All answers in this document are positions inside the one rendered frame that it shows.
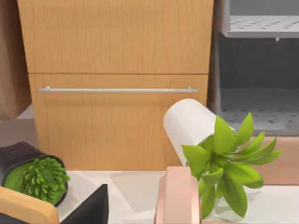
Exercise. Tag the black pot with green plant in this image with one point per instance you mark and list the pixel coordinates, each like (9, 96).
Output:
(21, 158)

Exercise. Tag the plain wooden drawer front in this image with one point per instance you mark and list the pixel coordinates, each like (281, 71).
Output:
(116, 35)

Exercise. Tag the pale wooden drawer front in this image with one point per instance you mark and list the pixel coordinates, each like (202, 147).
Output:
(287, 168)

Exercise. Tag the white pot with green plant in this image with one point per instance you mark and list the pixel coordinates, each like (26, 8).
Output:
(187, 121)

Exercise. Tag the wooden framed blackboard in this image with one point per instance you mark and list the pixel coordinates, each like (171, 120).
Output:
(28, 205)

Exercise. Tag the brown wooden cupboard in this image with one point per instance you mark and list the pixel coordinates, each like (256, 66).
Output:
(11, 58)

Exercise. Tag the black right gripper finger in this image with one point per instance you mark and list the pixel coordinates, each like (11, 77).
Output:
(93, 210)

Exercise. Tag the salmon pink curved object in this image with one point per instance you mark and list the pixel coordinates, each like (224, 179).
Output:
(175, 198)

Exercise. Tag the grey pierced drawer tray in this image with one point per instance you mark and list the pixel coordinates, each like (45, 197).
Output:
(261, 23)

